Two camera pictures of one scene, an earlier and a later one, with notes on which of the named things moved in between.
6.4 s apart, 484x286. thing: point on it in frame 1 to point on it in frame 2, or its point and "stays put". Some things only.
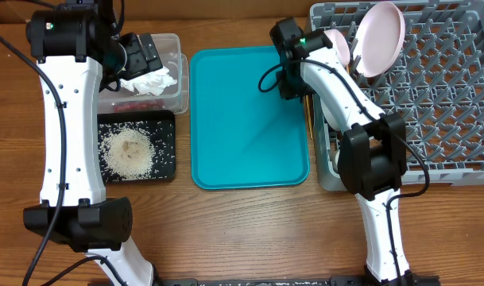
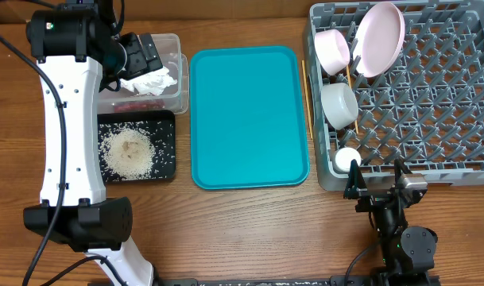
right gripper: x=288 y=92 to x=355 y=187
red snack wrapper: x=140 y=105 stays put
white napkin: x=154 y=83 stays put
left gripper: x=140 y=63 stays put
